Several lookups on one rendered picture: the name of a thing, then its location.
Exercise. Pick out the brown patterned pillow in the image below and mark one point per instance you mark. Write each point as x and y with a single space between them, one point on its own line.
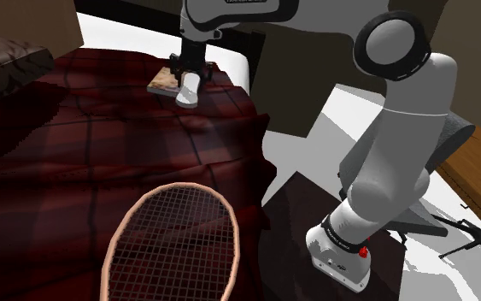
2 66

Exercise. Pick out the dark robot stand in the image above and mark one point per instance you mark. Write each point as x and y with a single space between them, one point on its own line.
290 233

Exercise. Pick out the dark brown cabinet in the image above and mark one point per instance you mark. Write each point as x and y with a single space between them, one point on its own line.
306 79

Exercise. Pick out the grey office chair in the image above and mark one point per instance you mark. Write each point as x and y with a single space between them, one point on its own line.
452 137

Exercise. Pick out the wooden desk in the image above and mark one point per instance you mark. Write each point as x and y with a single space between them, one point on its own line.
473 179

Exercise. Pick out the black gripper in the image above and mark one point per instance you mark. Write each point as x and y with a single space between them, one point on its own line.
193 52

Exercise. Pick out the white bed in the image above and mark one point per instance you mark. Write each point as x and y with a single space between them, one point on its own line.
140 39

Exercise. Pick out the dark red plaid blanket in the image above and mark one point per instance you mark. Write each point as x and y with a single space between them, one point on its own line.
56 146

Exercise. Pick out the tan patterned book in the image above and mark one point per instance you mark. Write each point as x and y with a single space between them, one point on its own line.
163 81

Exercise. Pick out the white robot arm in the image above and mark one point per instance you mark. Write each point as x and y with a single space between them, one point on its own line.
394 166

